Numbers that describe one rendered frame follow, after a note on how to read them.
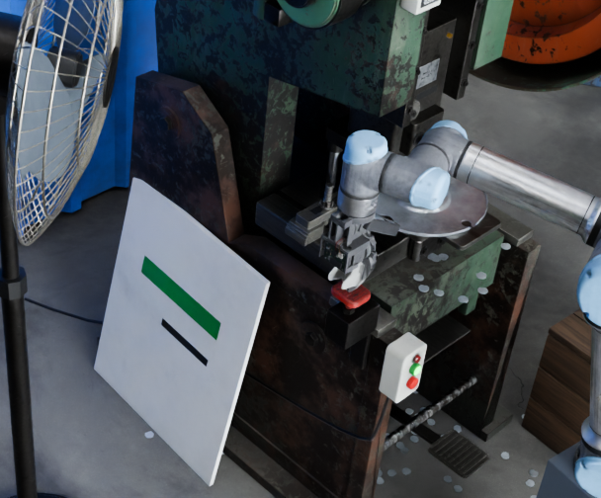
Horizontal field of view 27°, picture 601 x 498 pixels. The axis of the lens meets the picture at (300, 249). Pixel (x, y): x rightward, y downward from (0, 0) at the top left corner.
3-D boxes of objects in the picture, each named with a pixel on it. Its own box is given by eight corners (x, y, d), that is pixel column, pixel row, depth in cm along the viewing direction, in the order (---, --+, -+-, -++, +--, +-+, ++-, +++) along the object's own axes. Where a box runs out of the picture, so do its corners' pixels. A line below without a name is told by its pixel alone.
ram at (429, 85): (451, 141, 266) (475, 19, 248) (405, 166, 257) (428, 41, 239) (391, 107, 275) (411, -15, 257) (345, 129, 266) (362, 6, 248)
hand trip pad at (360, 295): (369, 320, 250) (374, 291, 245) (349, 333, 246) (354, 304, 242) (344, 302, 253) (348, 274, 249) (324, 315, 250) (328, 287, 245)
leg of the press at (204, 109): (376, 530, 295) (435, 233, 239) (342, 555, 288) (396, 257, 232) (129, 327, 342) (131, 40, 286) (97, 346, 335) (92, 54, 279)
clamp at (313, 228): (358, 216, 273) (363, 179, 267) (304, 246, 263) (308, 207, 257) (338, 204, 276) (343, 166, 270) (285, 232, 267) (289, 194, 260)
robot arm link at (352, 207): (358, 171, 232) (390, 192, 228) (355, 191, 235) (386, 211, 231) (330, 186, 228) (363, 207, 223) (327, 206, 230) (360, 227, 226)
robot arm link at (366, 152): (382, 157, 217) (338, 141, 219) (374, 207, 224) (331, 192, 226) (398, 136, 223) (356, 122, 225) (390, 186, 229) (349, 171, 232)
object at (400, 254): (481, 211, 289) (486, 191, 286) (351, 290, 263) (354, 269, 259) (386, 153, 305) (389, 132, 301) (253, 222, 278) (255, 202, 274)
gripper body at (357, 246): (316, 258, 237) (323, 207, 230) (347, 240, 242) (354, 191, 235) (345, 278, 233) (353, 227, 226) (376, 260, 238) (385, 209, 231)
